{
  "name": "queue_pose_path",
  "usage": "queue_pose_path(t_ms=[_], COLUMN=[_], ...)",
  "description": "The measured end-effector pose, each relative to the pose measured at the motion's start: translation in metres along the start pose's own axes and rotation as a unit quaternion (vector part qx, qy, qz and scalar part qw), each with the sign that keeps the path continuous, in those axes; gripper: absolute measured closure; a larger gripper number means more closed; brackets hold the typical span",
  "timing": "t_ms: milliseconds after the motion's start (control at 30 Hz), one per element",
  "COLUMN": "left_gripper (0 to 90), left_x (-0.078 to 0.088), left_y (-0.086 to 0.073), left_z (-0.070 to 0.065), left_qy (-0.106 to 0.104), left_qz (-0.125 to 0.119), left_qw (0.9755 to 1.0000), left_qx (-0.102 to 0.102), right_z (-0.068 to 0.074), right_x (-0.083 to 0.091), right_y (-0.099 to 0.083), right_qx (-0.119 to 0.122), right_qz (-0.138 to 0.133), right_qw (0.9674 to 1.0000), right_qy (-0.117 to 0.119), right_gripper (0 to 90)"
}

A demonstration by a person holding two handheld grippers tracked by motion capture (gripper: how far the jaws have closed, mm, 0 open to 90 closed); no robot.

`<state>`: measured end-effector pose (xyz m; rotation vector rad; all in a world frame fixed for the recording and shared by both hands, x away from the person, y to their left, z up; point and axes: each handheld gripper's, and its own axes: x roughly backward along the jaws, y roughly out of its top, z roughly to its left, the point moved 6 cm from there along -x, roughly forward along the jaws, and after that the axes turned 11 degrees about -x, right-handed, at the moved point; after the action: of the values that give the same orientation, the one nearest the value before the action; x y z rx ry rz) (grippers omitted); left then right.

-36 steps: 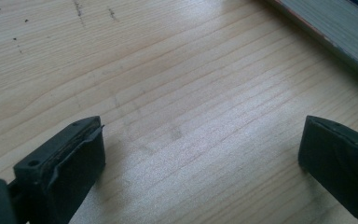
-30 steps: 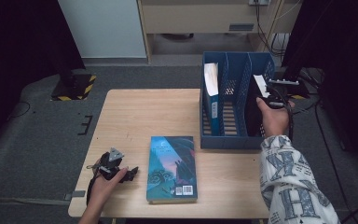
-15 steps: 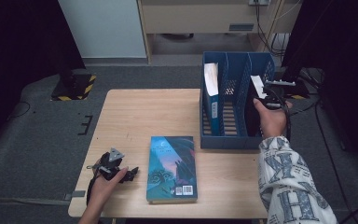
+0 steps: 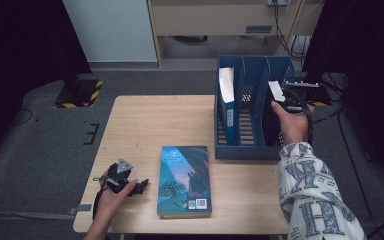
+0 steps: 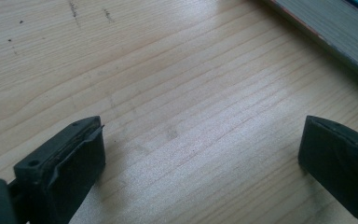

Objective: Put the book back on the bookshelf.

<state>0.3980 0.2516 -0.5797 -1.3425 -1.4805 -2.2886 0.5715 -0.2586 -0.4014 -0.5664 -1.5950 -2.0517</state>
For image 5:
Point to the yellow paperback book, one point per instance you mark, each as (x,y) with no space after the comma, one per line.
(338,40)

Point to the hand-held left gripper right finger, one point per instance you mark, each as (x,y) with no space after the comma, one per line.
(341,168)

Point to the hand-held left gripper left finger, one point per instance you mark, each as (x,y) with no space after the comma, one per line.
(68,168)

